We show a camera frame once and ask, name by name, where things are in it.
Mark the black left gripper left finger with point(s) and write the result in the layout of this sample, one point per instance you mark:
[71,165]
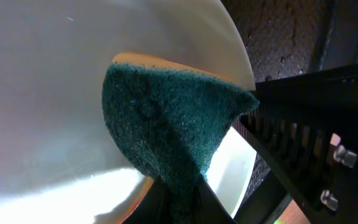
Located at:
[154,208]

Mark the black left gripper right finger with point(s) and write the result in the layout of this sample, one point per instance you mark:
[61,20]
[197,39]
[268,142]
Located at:
[207,207]

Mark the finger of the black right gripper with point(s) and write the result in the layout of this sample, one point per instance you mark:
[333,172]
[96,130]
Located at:
[306,130]

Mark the green and yellow sponge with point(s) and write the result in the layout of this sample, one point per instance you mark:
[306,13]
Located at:
[168,120]

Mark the green plate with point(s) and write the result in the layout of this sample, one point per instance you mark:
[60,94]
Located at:
[58,163]

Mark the round black tray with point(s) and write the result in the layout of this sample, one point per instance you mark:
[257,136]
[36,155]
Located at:
[283,38]

